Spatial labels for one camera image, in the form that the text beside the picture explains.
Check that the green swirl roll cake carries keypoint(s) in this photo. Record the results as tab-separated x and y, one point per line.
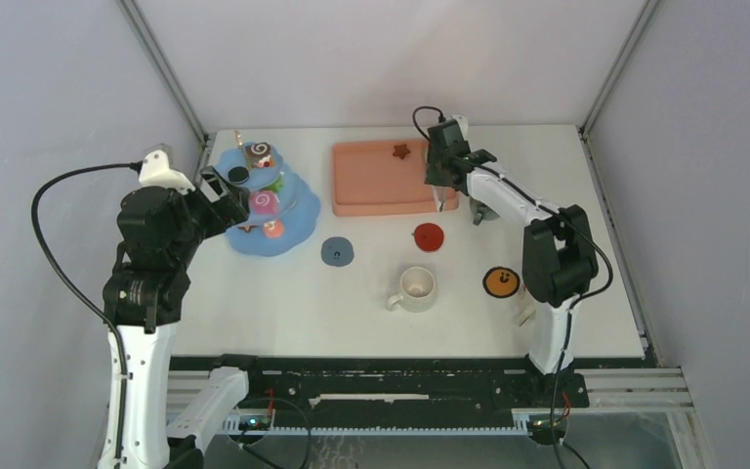
276	186

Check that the floral mug green inside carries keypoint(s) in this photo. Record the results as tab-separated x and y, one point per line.
526	306

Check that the orange glazed donut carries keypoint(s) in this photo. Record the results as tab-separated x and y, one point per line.
273	229

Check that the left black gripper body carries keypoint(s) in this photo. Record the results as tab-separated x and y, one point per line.
201	217

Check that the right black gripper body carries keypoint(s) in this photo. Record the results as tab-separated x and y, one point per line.
435	164

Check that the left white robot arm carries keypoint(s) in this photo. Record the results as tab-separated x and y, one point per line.
143	300

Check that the brown star cookie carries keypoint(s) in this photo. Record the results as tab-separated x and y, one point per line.
401	151

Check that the brown swirl roll cake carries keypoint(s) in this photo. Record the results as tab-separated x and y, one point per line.
259	155

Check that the pink swirl roll cake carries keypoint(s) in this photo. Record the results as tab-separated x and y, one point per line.
264	203

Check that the blue three-tier cake stand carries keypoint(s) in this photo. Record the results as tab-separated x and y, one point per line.
299	206

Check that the orange round coaster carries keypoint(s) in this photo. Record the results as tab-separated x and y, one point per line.
501	282

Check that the metal serving tongs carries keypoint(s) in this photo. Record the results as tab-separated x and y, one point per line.
440	198

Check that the red round coaster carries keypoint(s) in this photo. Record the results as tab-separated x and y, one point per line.
429	237

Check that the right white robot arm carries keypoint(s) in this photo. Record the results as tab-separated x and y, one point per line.
559	259

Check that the black round cookie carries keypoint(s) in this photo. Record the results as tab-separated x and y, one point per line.
238	175

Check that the cream ceramic mug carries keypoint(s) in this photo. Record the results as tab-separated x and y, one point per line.
417	291

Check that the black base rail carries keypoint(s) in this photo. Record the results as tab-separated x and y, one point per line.
392	394

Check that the dark green ceramic mug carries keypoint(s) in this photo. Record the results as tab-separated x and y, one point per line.
481	212

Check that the pink dessert tray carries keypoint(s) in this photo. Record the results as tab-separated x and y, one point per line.
368	181

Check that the blue-grey round coaster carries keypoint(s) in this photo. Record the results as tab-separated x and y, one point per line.
337	251

